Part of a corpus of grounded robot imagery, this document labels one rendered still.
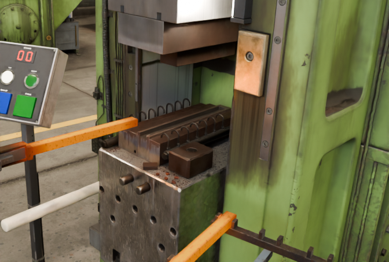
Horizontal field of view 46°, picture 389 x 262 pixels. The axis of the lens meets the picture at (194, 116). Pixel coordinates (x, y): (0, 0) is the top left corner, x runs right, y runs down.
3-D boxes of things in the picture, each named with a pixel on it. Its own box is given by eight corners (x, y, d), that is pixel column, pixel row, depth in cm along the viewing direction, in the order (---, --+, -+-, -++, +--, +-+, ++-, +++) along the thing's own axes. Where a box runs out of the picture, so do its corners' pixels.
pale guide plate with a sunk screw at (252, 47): (259, 96, 128) (265, 35, 122) (232, 89, 134) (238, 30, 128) (263, 95, 130) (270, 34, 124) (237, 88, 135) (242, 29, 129)
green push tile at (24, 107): (30, 118, 160) (36, 97, 161) (11, 115, 162) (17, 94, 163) (33, 119, 162) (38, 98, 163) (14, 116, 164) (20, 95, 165)
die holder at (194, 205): (173, 313, 147) (179, 189, 132) (99, 258, 171) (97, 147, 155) (270, 240, 187) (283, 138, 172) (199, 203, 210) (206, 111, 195)
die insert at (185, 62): (176, 67, 144) (177, 48, 142) (160, 62, 149) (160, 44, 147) (235, 54, 165) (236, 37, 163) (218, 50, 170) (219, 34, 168)
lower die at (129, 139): (159, 166, 145) (160, 141, 142) (118, 146, 157) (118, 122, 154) (239, 132, 175) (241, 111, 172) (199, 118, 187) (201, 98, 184)
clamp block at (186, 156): (187, 180, 138) (189, 159, 135) (167, 170, 143) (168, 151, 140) (213, 167, 146) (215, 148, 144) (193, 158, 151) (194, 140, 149)
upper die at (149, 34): (162, 54, 133) (163, 21, 129) (117, 42, 145) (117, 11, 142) (248, 39, 162) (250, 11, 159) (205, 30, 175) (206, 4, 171)
